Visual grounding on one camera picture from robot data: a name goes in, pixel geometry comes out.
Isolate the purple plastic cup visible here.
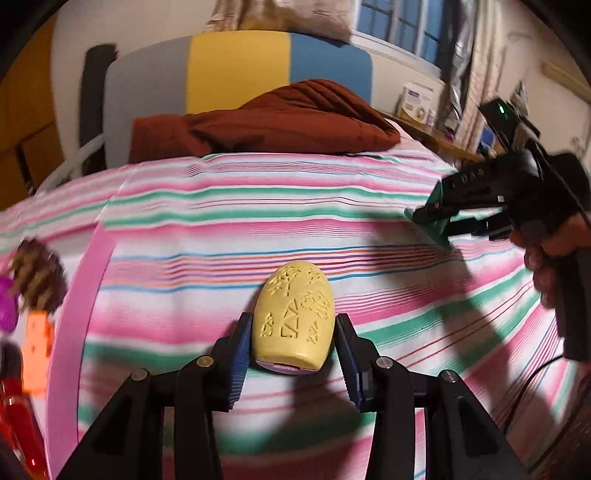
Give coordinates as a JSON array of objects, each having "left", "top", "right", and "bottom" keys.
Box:
[{"left": 0, "top": 275, "right": 21, "bottom": 334}]

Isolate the rust brown quilt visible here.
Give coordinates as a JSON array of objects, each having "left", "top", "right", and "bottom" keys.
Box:
[{"left": 128, "top": 78, "right": 402, "bottom": 163}]

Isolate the pine cone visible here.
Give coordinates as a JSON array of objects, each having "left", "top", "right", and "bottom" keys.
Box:
[{"left": 9, "top": 237, "right": 69, "bottom": 311}]

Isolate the white blue cardboard box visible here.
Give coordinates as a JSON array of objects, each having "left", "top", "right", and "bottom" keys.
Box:
[{"left": 396, "top": 83, "right": 437, "bottom": 124}]

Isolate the person's right hand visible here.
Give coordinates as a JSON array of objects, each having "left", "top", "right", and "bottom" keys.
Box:
[{"left": 509, "top": 215, "right": 591, "bottom": 310}]

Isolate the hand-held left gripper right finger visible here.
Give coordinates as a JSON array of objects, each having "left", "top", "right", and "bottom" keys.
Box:
[{"left": 335, "top": 313, "right": 529, "bottom": 480}]

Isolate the beige patterned cloth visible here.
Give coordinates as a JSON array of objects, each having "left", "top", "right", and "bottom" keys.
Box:
[{"left": 205, "top": 0, "right": 363, "bottom": 43}]

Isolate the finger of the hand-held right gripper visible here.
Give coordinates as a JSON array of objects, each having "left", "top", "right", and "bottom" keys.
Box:
[
  {"left": 412, "top": 202, "right": 463, "bottom": 225},
  {"left": 445, "top": 213, "right": 512, "bottom": 241}
]

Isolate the wooden wardrobe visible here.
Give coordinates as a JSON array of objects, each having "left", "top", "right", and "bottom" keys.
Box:
[{"left": 0, "top": 14, "right": 63, "bottom": 208}]

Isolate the wooden bedside shelf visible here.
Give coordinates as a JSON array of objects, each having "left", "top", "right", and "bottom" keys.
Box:
[{"left": 374, "top": 108, "right": 485, "bottom": 162}]

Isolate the black rolled mat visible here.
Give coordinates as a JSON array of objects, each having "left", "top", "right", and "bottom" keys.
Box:
[{"left": 79, "top": 44, "right": 117, "bottom": 176}]

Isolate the orange holed block toy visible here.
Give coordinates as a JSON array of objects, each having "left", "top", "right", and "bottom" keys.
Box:
[{"left": 21, "top": 311, "right": 55, "bottom": 395}]

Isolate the red translucent plastic item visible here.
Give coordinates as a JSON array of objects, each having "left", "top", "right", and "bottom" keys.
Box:
[{"left": 0, "top": 376, "right": 49, "bottom": 480}]

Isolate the pink white tray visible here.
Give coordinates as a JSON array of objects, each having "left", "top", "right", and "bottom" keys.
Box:
[{"left": 0, "top": 224, "right": 118, "bottom": 480}]

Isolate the black cable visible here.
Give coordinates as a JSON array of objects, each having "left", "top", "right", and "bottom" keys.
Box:
[{"left": 501, "top": 355, "right": 571, "bottom": 437}]

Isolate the grey yellow blue cushion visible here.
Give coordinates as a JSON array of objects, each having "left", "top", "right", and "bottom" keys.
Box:
[{"left": 102, "top": 30, "right": 374, "bottom": 160}]

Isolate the grey armrest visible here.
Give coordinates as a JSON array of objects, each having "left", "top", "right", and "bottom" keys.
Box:
[{"left": 34, "top": 134, "right": 105, "bottom": 195}]

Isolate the yellow patterned egg shaped toy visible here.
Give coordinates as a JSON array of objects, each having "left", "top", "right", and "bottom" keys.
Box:
[{"left": 250, "top": 261, "right": 335, "bottom": 374}]

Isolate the window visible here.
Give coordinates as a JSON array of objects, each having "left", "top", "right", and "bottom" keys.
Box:
[{"left": 358, "top": 0, "right": 462, "bottom": 70}]

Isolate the silver grey curtain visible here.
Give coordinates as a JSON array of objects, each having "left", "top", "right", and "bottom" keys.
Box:
[{"left": 438, "top": 0, "right": 509, "bottom": 153}]

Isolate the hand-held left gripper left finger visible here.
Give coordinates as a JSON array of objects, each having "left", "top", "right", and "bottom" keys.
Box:
[{"left": 55, "top": 311, "right": 254, "bottom": 480}]

